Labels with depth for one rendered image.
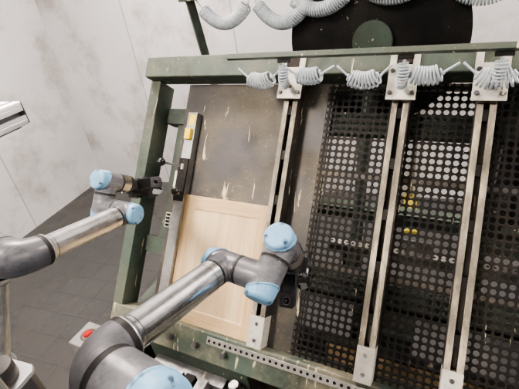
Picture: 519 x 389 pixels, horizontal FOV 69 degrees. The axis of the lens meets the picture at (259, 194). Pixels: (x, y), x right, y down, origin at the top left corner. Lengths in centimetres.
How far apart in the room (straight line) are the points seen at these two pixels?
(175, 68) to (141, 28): 254
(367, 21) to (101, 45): 342
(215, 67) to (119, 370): 136
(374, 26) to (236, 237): 111
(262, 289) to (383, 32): 134
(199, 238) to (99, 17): 339
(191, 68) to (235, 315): 112
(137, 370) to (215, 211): 111
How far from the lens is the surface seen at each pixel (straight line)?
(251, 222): 160
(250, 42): 388
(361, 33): 191
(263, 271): 90
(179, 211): 177
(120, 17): 454
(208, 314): 173
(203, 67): 180
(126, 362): 69
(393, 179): 141
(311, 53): 141
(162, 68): 194
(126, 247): 195
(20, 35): 502
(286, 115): 157
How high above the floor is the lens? 218
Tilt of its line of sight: 30 degrees down
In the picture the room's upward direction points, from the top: 8 degrees counter-clockwise
